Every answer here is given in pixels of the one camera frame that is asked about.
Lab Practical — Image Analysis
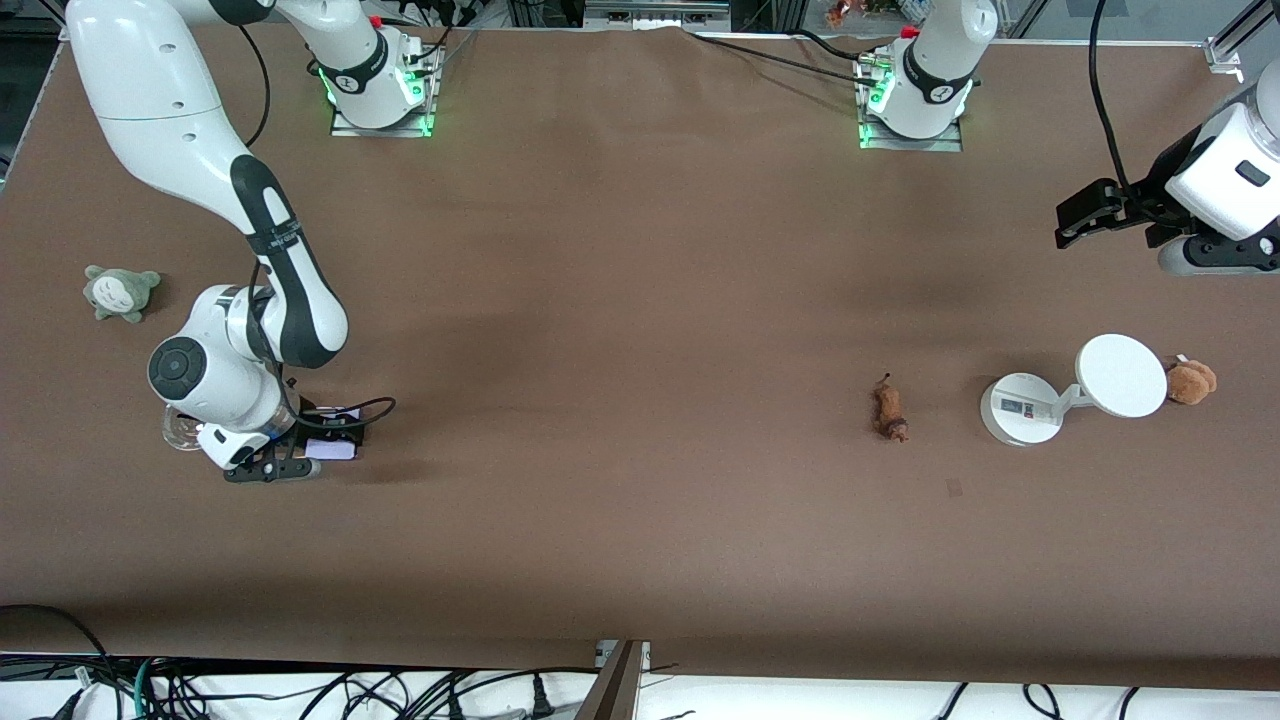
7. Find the brown plush toy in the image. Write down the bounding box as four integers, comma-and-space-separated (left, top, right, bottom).
1165, 355, 1219, 406

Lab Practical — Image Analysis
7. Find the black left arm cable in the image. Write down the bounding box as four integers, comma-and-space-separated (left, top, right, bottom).
1088, 0, 1136, 196

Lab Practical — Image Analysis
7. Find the brown table cover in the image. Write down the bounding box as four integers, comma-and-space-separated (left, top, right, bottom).
0, 20, 1280, 691

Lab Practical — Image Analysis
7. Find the black cable across table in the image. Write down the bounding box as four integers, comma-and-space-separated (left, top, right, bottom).
685, 28, 886, 86

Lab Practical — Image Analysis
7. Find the white round desk lamp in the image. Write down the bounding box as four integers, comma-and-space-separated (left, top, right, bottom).
979, 333, 1169, 447

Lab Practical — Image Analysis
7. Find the aluminium frame rail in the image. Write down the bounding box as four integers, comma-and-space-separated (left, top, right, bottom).
583, 0, 733, 29

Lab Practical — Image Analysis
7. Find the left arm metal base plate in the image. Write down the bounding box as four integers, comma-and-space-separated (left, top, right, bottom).
858, 50, 964, 153

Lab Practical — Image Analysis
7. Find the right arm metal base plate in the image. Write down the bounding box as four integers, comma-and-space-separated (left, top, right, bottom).
330, 40, 438, 138

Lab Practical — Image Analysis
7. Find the brown lion statue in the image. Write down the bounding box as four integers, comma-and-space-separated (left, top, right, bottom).
872, 373, 911, 443

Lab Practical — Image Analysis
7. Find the aluminium corner bracket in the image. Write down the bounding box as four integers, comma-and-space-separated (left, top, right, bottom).
1205, 0, 1280, 73

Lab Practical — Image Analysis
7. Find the clear plastic cup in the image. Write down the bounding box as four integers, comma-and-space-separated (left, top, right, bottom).
162, 403, 206, 453

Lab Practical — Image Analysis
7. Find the aluminium frame post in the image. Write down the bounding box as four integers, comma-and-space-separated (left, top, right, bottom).
575, 640, 651, 720

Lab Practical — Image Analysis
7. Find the green plush toy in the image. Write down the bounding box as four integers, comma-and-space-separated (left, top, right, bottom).
83, 264, 163, 324

